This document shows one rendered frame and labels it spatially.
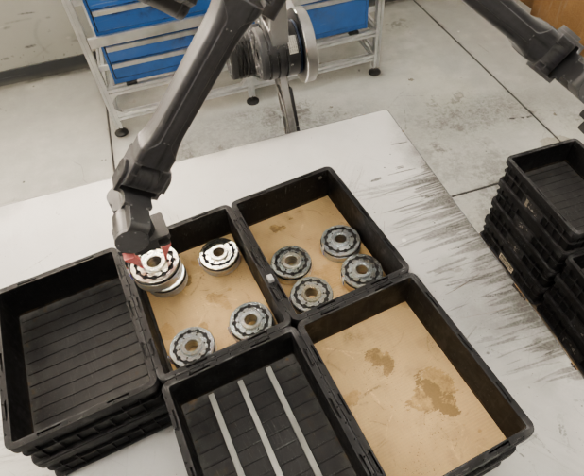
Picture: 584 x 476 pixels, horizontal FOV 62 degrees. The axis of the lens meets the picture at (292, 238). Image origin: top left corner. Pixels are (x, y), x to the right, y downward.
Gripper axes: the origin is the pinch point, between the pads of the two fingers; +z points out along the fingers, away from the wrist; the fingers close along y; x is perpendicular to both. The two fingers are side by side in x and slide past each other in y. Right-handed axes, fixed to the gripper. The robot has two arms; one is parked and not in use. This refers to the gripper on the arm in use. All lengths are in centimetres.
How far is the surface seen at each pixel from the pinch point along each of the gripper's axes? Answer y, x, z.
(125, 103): 8, 224, 104
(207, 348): 3.6, -13.2, 19.7
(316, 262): 36.8, -1.0, 22.4
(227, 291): 12.9, 1.0, 22.5
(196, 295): 5.5, 3.5, 22.5
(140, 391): -11.4, -20.3, 12.7
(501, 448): 45, -59, 13
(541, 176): 142, 19, 56
